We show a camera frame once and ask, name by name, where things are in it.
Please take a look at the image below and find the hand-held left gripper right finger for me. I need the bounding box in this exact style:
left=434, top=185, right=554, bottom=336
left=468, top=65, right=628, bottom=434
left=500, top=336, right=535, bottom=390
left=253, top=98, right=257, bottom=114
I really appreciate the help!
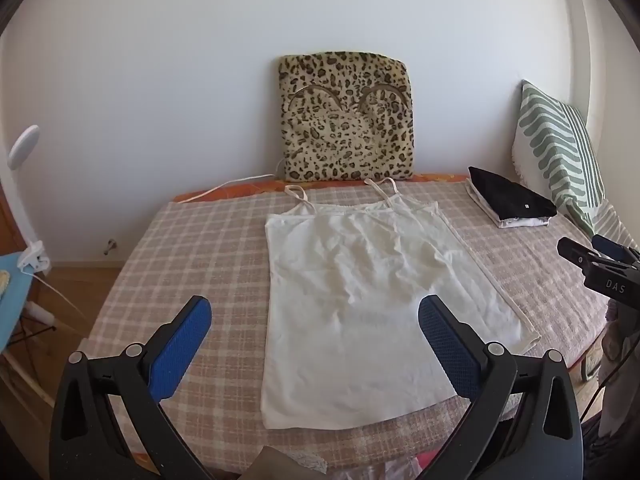
left=417, top=294, right=586, bottom=480

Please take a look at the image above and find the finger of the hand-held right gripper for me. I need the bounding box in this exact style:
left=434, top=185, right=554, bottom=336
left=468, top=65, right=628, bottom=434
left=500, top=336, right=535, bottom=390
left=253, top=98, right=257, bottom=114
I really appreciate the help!
left=591, top=234, right=640, bottom=264
left=557, top=236, right=608, bottom=273

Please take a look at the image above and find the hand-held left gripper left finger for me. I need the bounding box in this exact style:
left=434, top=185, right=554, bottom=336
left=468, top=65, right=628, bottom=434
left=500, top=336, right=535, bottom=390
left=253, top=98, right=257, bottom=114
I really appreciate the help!
left=49, top=296, right=213, bottom=480

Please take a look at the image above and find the white camisole top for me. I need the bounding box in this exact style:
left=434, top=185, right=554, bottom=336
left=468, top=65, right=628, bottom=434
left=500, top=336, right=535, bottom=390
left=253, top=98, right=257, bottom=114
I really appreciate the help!
left=260, top=177, right=543, bottom=431

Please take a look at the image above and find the black folded garment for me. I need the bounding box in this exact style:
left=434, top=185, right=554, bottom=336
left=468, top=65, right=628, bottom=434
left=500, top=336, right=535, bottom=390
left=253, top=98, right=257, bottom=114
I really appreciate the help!
left=467, top=166, right=558, bottom=222

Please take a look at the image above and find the green striped pillow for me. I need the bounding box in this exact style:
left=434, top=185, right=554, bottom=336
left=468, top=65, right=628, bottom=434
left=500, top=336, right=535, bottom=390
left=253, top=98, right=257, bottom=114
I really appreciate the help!
left=510, top=79, right=608, bottom=233

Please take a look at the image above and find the plaid blanket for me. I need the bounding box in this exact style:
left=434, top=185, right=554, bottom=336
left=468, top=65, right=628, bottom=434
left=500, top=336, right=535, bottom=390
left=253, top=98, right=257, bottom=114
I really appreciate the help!
left=75, top=180, right=640, bottom=471

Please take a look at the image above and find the small white object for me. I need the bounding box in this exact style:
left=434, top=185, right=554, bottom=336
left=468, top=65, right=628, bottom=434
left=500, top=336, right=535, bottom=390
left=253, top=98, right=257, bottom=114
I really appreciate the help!
left=27, top=302, right=55, bottom=324

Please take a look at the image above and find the brown cloth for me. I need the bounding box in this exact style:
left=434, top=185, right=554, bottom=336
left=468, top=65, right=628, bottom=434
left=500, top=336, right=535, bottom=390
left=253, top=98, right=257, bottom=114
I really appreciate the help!
left=250, top=445, right=302, bottom=480

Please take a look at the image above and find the orange mattress sheet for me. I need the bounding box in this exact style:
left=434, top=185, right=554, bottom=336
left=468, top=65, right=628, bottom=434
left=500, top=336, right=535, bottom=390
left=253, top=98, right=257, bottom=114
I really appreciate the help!
left=172, top=172, right=471, bottom=203

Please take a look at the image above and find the white lace cloth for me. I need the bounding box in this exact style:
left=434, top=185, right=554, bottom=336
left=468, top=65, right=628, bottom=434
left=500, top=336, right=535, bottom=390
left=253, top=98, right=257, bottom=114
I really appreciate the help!
left=285, top=449, right=332, bottom=476

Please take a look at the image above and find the blue chair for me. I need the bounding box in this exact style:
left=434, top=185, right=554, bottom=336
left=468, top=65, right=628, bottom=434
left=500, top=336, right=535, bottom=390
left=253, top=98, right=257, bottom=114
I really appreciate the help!
left=0, top=252, right=57, bottom=411

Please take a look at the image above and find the wooden door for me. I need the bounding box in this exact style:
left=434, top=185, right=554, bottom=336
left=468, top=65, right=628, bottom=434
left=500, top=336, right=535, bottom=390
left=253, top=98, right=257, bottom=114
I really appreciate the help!
left=0, top=185, right=23, bottom=256

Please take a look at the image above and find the leopard print cushion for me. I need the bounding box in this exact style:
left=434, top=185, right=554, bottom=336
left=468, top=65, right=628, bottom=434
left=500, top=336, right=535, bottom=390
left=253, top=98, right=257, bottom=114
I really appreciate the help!
left=277, top=50, right=416, bottom=183

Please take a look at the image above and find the white clip lamp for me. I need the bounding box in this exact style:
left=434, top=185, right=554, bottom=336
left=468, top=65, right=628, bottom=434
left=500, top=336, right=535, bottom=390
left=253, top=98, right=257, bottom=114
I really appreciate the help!
left=7, top=125, right=51, bottom=276

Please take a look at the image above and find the white lamp cable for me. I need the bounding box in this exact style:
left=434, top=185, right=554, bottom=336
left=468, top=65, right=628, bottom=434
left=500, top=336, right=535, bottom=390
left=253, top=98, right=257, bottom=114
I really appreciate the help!
left=37, top=271, right=90, bottom=322

